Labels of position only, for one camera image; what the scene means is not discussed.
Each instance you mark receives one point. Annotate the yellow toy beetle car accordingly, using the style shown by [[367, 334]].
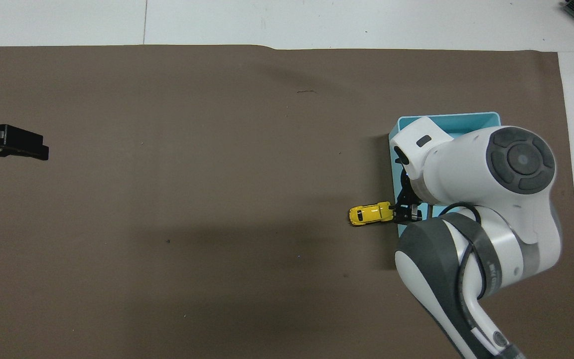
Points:
[[369, 214]]

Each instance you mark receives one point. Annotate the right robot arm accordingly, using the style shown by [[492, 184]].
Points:
[[496, 209]]

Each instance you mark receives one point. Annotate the light blue plastic tray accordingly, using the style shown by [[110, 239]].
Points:
[[471, 122]]

